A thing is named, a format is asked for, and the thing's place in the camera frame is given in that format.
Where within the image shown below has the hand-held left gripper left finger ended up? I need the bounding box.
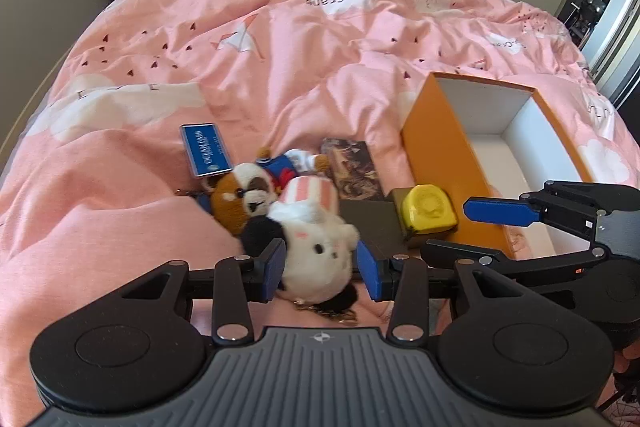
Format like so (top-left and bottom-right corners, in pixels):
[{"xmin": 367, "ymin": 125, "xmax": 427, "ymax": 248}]
[{"xmin": 107, "ymin": 237, "xmax": 288, "ymax": 345}]

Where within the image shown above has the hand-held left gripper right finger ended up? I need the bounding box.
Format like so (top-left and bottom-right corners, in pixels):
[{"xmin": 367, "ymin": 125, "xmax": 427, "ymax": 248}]
[{"xmin": 356, "ymin": 241, "xmax": 531, "ymax": 345}]

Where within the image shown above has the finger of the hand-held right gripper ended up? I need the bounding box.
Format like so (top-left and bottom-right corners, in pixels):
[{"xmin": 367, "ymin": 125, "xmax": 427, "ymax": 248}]
[
  {"xmin": 462, "ymin": 181, "xmax": 608, "ymax": 253},
  {"xmin": 420, "ymin": 239, "xmax": 603, "ymax": 290}
]

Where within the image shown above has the pink pouch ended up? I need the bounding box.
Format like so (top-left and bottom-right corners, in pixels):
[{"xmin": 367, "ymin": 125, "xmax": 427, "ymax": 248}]
[{"xmin": 500, "ymin": 227, "xmax": 558, "ymax": 258}]

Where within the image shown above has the panda plush keychain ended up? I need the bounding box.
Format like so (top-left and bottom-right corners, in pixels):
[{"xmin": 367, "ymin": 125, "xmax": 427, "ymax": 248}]
[{"xmin": 241, "ymin": 177, "xmax": 361, "ymax": 325}]

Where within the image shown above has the yellow tape measure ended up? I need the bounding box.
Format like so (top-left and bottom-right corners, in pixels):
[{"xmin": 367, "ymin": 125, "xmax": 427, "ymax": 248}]
[{"xmin": 400, "ymin": 184, "xmax": 459, "ymax": 235}]

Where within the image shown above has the small dark box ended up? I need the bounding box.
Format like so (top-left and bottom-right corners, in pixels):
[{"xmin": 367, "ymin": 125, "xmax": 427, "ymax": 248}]
[{"xmin": 340, "ymin": 198, "xmax": 423, "ymax": 260}]

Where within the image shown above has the olive box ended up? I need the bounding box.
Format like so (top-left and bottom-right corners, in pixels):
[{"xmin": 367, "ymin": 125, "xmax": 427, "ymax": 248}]
[{"xmin": 387, "ymin": 187, "xmax": 453, "ymax": 249}]

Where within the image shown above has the calico cat plush blue outfit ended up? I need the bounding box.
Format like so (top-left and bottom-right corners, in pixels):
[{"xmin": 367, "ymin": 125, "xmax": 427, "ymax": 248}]
[{"xmin": 210, "ymin": 148, "xmax": 331, "ymax": 235}]

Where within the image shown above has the orange cardboard box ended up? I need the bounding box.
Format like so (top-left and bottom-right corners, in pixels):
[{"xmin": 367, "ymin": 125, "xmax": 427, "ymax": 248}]
[{"xmin": 400, "ymin": 72, "xmax": 593, "ymax": 258}]

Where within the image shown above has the dark picture card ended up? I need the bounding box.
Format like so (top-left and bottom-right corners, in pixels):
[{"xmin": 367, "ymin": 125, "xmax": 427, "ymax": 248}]
[{"xmin": 320, "ymin": 137, "xmax": 386, "ymax": 202}]

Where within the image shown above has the blue name tag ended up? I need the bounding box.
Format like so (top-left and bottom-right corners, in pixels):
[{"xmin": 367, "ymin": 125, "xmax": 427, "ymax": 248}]
[{"xmin": 175, "ymin": 123, "xmax": 234, "ymax": 198}]

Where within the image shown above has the pink printed blanket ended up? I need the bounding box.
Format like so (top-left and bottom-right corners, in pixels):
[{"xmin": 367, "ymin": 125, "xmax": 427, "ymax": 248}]
[{"xmin": 0, "ymin": 0, "xmax": 640, "ymax": 427}]

